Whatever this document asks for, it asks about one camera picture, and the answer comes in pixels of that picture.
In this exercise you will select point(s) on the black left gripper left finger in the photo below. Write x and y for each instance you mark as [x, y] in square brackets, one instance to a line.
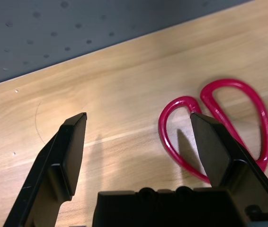
[53, 165]

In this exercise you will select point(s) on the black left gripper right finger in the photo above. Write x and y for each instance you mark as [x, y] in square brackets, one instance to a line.
[214, 153]

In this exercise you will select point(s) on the dark grey metal pegboard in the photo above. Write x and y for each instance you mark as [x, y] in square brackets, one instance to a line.
[53, 23]

